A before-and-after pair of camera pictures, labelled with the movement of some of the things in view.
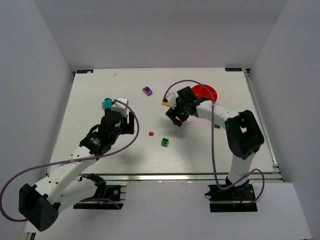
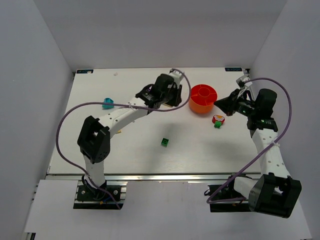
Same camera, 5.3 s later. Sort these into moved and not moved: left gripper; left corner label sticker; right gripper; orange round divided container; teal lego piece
Moved: left gripper; right gripper
Not moved: teal lego piece; orange round divided container; left corner label sticker
